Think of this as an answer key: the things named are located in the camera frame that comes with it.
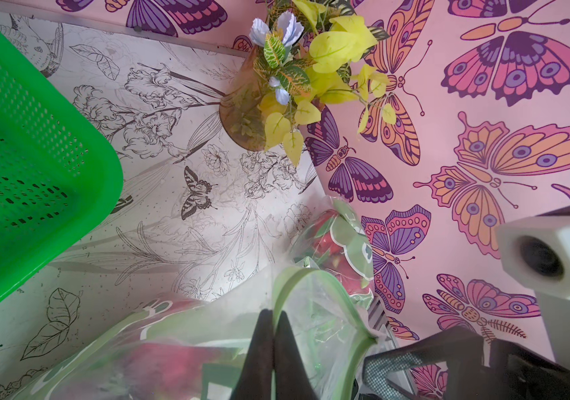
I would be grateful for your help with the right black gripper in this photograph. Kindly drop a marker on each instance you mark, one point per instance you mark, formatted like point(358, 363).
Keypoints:
point(514, 372)

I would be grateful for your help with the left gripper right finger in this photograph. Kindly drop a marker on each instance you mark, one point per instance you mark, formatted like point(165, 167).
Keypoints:
point(291, 379)

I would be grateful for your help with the green plastic basket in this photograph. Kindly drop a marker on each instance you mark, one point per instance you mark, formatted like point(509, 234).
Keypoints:
point(59, 177)

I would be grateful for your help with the clear green zip-top bag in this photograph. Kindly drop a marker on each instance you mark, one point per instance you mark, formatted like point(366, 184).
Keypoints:
point(330, 330)

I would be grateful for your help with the potted plant in amber vase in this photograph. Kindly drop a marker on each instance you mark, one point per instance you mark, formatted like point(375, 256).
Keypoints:
point(301, 60)

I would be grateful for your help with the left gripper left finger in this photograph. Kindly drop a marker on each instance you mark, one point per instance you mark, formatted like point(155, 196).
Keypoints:
point(256, 375)

